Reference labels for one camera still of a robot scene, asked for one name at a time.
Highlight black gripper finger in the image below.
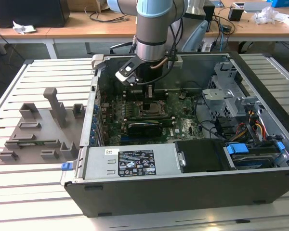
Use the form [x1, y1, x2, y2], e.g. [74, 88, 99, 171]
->
[145, 84, 151, 114]
[150, 84, 158, 114]

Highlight metal socket cover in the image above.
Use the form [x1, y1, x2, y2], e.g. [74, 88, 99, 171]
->
[141, 100, 169, 116]

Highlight CPU socket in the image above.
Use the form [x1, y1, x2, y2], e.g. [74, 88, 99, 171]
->
[139, 100, 169, 116]

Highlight RAM slot white clips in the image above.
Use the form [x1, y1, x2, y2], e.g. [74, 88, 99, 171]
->
[122, 116, 176, 122]

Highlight black graphics card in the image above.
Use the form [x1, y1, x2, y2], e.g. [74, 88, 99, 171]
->
[126, 121, 164, 138]

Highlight green motherboard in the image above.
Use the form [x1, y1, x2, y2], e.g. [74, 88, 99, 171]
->
[100, 90, 208, 146]

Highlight black chair base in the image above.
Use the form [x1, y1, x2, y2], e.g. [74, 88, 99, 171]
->
[109, 41, 137, 55]

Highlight silver drive cage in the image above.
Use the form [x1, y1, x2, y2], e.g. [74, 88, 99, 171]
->
[201, 61, 265, 120]

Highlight black drive cover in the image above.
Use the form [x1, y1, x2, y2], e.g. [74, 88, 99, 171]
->
[174, 139, 234, 174]

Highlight silver power supply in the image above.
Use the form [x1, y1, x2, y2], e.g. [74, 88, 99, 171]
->
[83, 143, 184, 180]

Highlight wooden desk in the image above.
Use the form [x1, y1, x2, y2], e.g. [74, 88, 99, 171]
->
[0, 0, 289, 60]

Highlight tall black box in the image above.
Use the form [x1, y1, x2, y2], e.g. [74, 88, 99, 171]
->
[204, 0, 215, 33]

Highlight brown cardboard box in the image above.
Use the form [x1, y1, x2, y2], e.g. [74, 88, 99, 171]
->
[68, 0, 111, 13]

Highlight open black PC case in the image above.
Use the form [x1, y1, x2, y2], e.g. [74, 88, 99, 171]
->
[60, 50, 289, 218]

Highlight hard disk in blue carrier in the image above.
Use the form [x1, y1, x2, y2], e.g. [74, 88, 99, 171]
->
[223, 141, 286, 171]

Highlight grey parts rack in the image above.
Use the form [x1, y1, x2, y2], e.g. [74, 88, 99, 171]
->
[0, 87, 86, 166]

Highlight small black box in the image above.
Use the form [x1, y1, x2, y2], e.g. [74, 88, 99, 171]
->
[227, 6, 244, 22]

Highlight green RAM stick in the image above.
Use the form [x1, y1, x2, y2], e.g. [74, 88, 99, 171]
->
[16, 140, 57, 146]

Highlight crumpled white paper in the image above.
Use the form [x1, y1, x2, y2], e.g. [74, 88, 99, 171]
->
[12, 20, 37, 35]

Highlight crumpled clear plastic bag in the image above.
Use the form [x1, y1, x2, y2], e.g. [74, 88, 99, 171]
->
[252, 6, 281, 25]

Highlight black computer tower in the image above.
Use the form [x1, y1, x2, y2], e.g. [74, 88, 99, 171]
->
[0, 0, 70, 28]

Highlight blue box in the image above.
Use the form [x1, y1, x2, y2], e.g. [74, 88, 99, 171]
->
[266, 0, 289, 9]

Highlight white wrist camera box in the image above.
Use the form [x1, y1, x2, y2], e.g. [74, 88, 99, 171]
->
[115, 63, 139, 87]

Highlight yellow red wire bundle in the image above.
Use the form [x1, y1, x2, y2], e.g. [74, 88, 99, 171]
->
[246, 108, 267, 142]

